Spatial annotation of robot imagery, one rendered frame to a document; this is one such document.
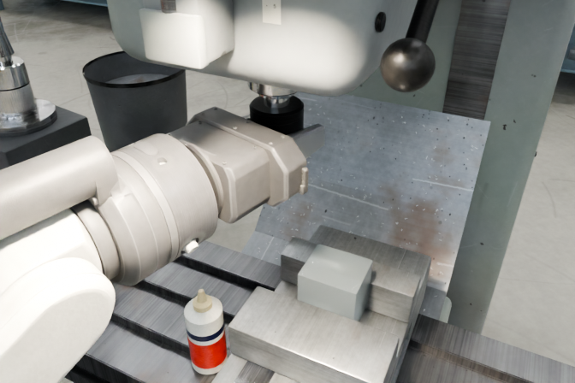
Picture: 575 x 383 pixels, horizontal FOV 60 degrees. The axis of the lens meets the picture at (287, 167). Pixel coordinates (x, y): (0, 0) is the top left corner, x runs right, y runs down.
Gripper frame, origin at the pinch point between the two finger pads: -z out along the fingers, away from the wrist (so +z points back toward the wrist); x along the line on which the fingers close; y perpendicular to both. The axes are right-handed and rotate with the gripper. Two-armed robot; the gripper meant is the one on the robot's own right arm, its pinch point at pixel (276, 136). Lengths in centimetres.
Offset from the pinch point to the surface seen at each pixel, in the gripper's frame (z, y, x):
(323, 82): 6.4, -9.6, -9.7
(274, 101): 1.0, -4.0, -0.6
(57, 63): -147, 123, 383
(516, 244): -166, 123, 9
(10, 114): 9.0, 6.3, 37.6
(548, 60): -41.2, 1.2, -10.9
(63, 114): 2.6, 8.5, 37.3
